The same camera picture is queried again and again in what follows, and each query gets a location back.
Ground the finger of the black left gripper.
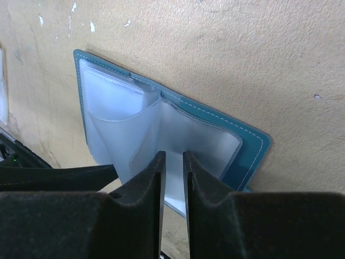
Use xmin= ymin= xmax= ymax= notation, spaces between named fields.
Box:
xmin=1 ymin=165 xmax=118 ymax=192

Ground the white plastic card packet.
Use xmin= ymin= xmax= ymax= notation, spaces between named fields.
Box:
xmin=1 ymin=47 xmax=9 ymax=125

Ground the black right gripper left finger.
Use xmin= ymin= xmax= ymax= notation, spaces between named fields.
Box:
xmin=1 ymin=151 xmax=166 ymax=258

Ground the blue leather card holder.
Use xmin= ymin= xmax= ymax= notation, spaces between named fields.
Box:
xmin=73 ymin=49 xmax=272 ymax=216

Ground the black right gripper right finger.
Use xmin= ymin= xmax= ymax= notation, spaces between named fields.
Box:
xmin=183 ymin=152 xmax=344 ymax=258

